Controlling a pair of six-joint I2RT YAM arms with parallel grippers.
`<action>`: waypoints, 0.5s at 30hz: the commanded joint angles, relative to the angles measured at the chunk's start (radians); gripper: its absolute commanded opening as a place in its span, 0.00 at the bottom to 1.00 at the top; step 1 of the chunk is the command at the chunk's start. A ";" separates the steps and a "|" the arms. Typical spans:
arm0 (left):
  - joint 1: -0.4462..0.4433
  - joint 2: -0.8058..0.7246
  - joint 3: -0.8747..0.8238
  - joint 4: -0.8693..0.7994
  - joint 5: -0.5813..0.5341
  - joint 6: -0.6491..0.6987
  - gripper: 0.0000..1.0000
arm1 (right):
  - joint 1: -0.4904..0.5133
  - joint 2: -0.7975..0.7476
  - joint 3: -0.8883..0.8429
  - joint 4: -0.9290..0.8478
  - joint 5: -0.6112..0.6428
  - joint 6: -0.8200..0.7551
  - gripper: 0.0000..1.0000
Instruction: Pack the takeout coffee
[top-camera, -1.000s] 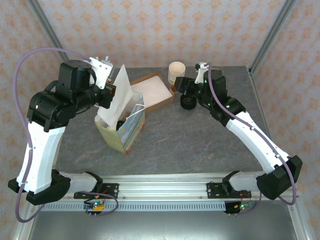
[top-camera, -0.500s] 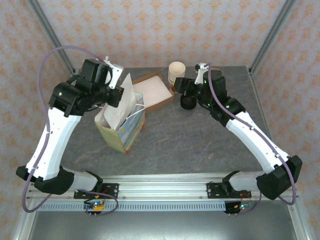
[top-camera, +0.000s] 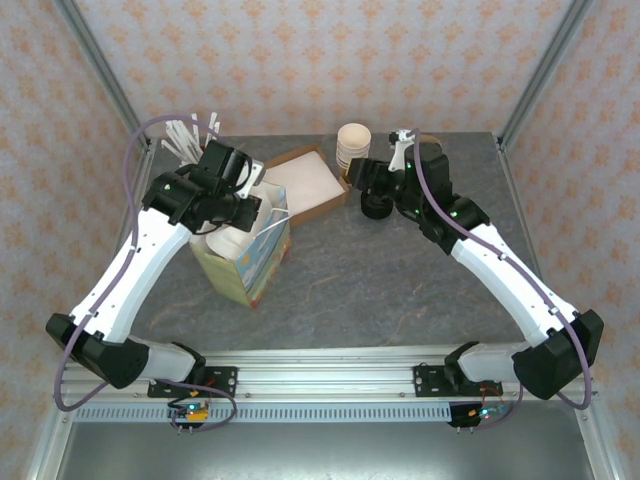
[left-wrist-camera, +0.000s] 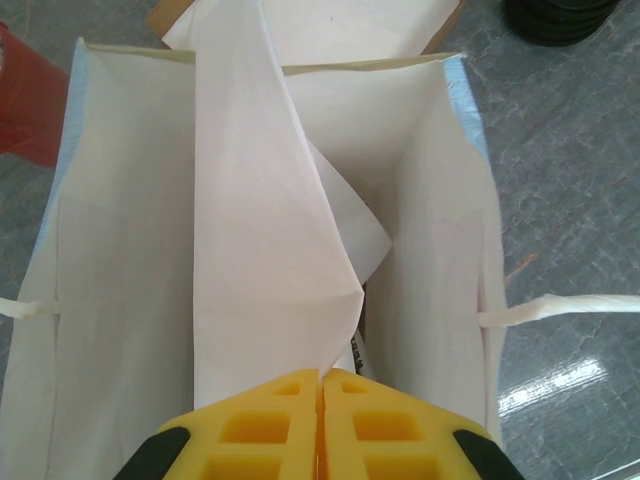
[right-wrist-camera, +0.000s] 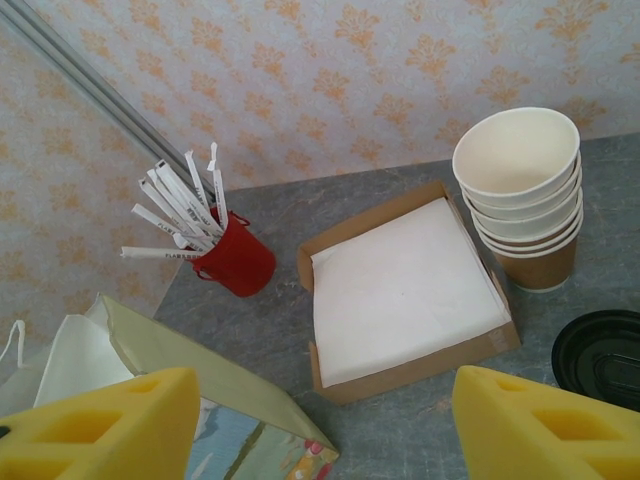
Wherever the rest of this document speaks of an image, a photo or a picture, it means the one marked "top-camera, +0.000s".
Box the paper gift bag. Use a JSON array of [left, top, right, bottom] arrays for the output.
[[189, 180, 292, 309]]

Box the black cup lid stack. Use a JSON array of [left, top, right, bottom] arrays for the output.
[[359, 192, 395, 221]]

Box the brown cardboard napkin box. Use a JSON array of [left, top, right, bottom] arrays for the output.
[[263, 143, 350, 229]]

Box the small circuit board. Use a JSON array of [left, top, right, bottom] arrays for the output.
[[167, 399, 211, 432], [449, 399, 509, 431]]

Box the grey metal panel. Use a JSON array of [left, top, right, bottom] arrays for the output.
[[54, 422, 599, 480]]

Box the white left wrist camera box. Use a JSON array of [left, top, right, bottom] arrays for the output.
[[238, 157, 267, 200]]

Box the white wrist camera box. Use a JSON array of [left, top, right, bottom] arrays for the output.
[[387, 128, 420, 174], [238, 157, 267, 200]]

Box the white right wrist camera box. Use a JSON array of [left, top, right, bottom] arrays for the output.
[[387, 128, 420, 174]]

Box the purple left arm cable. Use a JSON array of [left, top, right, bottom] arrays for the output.
[[53, 114, 237, 434]]

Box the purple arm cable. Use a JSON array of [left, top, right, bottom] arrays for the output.
[[53, 114, 237, 434], [412, 128, 596, 432]]

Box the aluminium upright post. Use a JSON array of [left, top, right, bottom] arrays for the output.
[[52, 0, 154, 154], [497, 0, 596, 151]]

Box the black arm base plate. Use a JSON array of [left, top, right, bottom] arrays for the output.
[[147, 366, 239, 399], [413, 363, 501, 399]]

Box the aluminium mounting rail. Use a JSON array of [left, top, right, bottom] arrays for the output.
[[52, 348, 600, 403]]

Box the grey slotted cable duct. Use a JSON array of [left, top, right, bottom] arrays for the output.
[[73, 403, 454, 424]]

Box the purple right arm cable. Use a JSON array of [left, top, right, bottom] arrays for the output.
[[412, 128, 596, 432]]

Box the aluminium frame leg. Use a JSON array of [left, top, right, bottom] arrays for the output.
[[572, 399, 619, 480], [27, 399, 76, 480]]

